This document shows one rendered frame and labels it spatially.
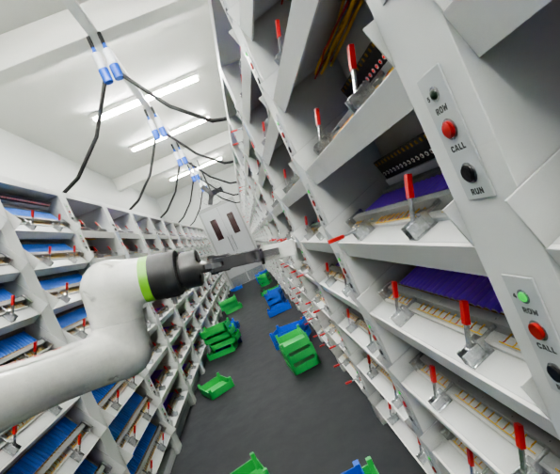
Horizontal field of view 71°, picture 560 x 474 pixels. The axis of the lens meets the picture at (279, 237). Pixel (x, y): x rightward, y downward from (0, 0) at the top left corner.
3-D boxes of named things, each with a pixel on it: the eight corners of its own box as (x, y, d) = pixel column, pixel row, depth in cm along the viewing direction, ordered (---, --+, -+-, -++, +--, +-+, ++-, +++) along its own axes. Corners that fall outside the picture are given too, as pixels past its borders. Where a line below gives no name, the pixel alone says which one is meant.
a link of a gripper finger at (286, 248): (260, 246, 80) (261, 246, 79) (294, 239, 80) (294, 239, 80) (264, 260, 80) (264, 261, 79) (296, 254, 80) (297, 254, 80)
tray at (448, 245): (502, 278, 40) (442, 210, 40) (348, 256, 101) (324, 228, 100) (634, 151, 42) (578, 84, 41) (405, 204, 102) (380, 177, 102)
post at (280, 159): (383, 425, 173) (216, 59, 168) (376, 415, 182) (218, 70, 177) (423, 404, 174) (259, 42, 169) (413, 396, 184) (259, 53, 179)
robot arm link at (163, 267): (141, 251, 74) (152, 250, 84) (154, 311, 74) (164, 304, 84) (173, 244, 75) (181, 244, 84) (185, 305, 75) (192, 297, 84)
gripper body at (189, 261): (188, 287, 84) (231, 277, 85) (182, 292, 75) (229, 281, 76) (181, 252, 84) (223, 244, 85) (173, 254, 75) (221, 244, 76)
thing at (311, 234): (340, 254, 110) (307, 217, 109) (307, 249, 170) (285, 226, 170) (392, 207, 111) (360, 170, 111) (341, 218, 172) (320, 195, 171)
